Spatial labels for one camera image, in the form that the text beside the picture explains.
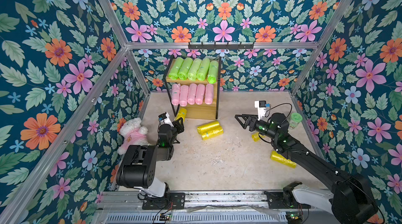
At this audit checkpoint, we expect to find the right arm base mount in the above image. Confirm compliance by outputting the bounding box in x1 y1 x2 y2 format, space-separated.
263 181 311 209

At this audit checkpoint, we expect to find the yellow roll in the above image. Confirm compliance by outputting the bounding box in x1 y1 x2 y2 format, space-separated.
197 120 220 135
270 151 297 168
201 126 224 141

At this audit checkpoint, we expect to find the white plush toy pink shirt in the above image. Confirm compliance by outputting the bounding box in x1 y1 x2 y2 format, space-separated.
117 118 149 155

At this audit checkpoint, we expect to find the black wall hook rail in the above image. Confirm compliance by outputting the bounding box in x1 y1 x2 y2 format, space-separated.
187 42 254 51

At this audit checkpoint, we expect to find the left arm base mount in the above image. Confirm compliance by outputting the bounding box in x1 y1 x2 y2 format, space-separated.
142 193 186 210

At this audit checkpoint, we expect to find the green roll diagonal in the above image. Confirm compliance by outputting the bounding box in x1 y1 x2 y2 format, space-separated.
168 57 184 80
207 61 219 84

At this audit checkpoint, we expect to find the yellow roll top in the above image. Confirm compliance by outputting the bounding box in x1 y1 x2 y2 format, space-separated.
197 120 220 135

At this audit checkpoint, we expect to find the aluminium front rail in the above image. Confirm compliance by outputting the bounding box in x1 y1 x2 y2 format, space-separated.
97 185 334 213

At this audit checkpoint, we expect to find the green roll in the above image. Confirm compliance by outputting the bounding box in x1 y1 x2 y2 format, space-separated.
187 58 202 81
178 58 193 80
196 58 210 81

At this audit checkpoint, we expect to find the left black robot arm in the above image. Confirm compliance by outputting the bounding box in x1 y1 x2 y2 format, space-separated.
116 118 184 198

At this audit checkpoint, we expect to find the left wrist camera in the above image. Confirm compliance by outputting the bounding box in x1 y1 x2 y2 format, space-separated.
158 112 173 127

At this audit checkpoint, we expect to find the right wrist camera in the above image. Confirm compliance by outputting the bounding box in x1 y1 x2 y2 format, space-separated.
254 100 271 120

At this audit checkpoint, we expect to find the yellow roll diagonal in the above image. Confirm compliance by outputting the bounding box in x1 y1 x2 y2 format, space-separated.
175 107 187 121
251 132 261 142

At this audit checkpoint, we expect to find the pink roll bottom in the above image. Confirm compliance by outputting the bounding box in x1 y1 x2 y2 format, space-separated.
204 84 214 105

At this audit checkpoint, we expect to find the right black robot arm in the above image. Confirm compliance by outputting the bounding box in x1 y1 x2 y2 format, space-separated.
235 113 379 224

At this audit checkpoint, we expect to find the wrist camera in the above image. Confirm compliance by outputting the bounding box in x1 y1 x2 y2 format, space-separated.
158 112 173 127
254 100 271 120

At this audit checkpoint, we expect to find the pink roll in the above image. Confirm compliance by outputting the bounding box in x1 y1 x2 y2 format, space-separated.
195 84 205 105
179 85 189 107
204 84 214 105
171 83 181 106
187 83 197 105

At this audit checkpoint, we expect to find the wooden three-tier shelf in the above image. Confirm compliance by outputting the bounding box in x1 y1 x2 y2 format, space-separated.
162 57 220 120

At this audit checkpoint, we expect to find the green lidded jar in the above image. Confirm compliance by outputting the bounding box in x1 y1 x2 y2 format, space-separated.
289 113 303 129

